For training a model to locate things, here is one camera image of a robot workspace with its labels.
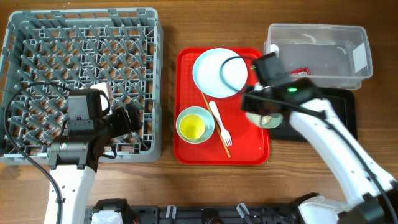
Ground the green bowl with rice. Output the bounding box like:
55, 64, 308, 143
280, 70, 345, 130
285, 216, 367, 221
245, 112, 284, 129

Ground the red sauce packet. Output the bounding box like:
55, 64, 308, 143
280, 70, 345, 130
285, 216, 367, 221
290, 67, 311, 76

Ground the white napkin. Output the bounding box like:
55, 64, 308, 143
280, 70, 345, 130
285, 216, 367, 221
270, 44, 279, 54

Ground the yellow plastic cup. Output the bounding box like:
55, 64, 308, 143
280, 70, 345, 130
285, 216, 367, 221
179, 114, 206, 140

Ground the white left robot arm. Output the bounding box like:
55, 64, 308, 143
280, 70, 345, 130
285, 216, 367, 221
45, 103, 142, 223

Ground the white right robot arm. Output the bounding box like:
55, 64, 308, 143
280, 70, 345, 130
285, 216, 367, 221
242, 78, 397, 223

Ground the grey plastic dishwasher rack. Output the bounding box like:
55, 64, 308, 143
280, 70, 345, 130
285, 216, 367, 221
1, 7, 163, 166

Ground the red plastic tray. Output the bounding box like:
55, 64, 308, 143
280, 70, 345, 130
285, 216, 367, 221
174, 47, 270, 166

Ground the white plastic fork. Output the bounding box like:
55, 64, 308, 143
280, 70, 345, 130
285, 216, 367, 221
209, 101, 233, 146

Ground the light blue bowl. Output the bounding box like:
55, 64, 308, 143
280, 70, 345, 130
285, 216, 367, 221
175, 106, 215, 144

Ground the wooden chopstick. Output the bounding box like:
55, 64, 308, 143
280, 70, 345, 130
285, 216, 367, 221
201, 93, 231, 158

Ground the light blue plate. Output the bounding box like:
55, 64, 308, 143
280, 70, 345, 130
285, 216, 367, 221
192, 48, 248, 98

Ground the black tray bin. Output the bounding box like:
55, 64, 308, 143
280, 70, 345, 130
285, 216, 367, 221
269, 88, 358, 142

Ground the clear plastic bin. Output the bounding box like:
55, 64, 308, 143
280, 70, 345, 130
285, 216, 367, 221
264, 23, 373, 90

